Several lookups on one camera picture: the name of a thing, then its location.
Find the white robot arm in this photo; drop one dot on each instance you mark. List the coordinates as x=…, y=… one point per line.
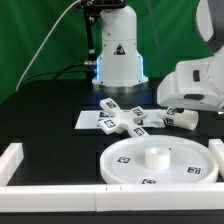
x=120, y=66

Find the white cross-shaped table base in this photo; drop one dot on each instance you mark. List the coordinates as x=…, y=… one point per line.
x=120, y=120

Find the white left fence bar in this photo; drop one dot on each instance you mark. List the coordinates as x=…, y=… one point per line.
x=9, y=162

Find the white right fence bar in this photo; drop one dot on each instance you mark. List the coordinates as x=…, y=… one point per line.
x=217, y=147

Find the black camera stand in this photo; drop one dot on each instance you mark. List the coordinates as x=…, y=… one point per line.
x=92, y=12

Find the white marker sheet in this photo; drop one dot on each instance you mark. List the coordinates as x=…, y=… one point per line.
x=89, y=119

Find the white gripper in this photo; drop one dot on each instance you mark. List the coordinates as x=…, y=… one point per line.
x=195, y=84

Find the white front fence bar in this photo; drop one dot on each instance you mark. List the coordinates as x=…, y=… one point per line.
x=105, y=198

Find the white fence bar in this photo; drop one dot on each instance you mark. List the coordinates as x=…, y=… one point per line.
x=105, y=198
x=9, y=162
x=217, y=147

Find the white round table top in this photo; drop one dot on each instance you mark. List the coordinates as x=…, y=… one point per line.
x=158, y=159

